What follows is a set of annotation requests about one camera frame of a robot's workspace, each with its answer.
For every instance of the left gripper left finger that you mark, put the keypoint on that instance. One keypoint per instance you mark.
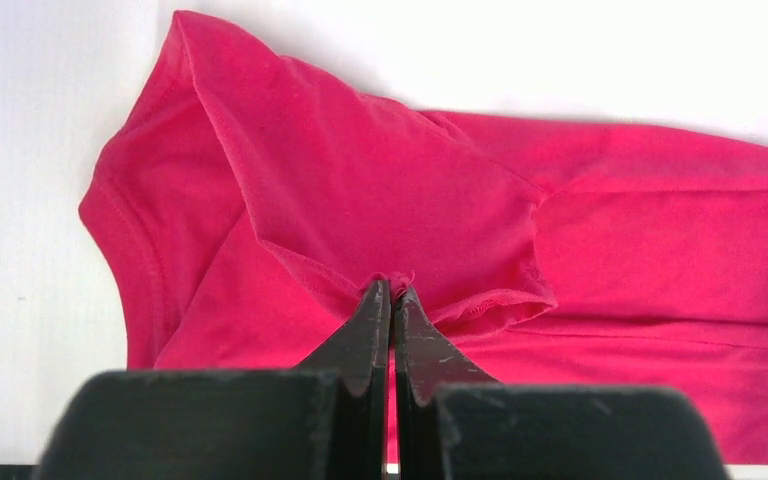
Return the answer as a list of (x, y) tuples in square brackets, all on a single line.
[(322, 419)]

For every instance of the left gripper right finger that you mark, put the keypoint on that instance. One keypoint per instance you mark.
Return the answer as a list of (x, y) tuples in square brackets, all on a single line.
[(455, 421)]

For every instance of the crimson red t shirt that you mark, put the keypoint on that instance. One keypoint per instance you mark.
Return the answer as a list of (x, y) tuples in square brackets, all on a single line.
[(250, 198)]

